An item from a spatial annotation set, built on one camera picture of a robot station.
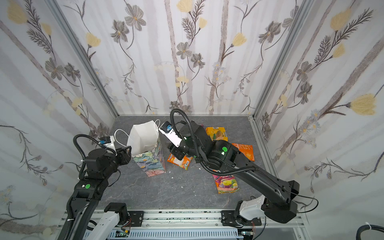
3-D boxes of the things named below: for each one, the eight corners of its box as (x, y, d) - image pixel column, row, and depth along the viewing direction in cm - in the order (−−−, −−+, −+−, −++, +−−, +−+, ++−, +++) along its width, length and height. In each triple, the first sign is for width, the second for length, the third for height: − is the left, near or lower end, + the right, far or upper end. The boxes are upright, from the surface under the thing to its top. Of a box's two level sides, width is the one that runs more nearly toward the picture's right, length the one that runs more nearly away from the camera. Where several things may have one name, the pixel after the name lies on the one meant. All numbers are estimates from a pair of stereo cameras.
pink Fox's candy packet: (214, 193, 84) (214, 192, 82) (212, 176, 90) (213, 174, 88) (238, 193, 84) (239, 192, 82) (235, 176, 91) (236, 174, 88)
